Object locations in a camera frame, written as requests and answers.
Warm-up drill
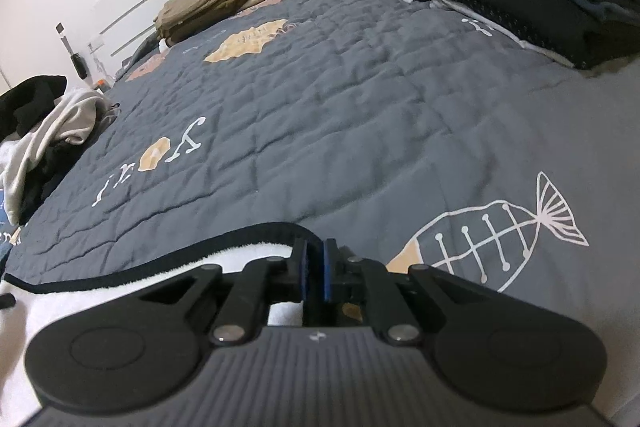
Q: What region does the white towel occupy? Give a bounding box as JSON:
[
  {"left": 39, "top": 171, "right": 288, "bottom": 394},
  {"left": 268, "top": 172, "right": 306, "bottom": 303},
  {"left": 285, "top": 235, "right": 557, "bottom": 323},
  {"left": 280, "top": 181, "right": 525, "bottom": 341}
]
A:
[{"left": 0, "top": 222, "right": 321, "bottom": 408}]

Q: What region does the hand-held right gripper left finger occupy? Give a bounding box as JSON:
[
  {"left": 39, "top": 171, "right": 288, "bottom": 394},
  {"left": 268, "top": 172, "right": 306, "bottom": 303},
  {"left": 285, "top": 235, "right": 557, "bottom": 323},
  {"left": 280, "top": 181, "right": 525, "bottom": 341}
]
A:
[{"left": 137, "top": 237, "right": 308, "bottom": 348}]

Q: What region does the navy folded clothes stack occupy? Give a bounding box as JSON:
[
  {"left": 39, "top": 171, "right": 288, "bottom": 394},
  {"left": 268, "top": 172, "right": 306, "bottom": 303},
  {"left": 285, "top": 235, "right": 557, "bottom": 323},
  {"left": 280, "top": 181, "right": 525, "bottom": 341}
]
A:
[{"left": 412, "top": 0, "right": 640, "bottom": 70}]

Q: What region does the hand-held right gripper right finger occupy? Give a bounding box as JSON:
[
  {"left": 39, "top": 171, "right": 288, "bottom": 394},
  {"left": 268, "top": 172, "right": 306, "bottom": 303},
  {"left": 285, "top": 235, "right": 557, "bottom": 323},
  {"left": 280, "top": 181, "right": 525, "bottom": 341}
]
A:
[{"left": 322, "top": 238, "right": 481, "bottom": 348}]

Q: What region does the pile of crumpled clothes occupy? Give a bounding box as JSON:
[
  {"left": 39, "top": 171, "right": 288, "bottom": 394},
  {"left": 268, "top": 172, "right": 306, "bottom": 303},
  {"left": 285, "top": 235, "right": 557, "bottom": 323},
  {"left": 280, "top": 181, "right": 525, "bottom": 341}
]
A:
[{"left": 0, "top": 88, "right": 108, "bottom": 225}]

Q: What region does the black hanging brush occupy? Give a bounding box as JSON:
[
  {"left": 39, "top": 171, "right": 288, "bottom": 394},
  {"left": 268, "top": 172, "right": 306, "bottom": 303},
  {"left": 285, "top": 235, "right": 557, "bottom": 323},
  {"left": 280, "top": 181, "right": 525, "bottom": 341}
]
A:
[{"left": 55, "top": 23, "right": 90, "bottom": 82}]

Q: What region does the grey quilted bedspread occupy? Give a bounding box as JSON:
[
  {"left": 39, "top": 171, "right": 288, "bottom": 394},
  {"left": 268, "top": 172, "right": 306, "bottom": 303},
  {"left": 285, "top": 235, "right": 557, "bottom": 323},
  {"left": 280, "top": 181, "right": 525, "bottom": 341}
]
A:
[{"left": 0, "top": 0, "right": 640, "bottom": 427}]

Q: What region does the blue printed cloth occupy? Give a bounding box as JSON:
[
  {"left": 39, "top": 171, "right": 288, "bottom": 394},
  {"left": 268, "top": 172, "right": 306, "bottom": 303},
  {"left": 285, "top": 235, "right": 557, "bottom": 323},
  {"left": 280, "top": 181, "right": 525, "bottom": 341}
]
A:
[{"left": 0, "top": 189, "right": 23, "bottom": 268}]

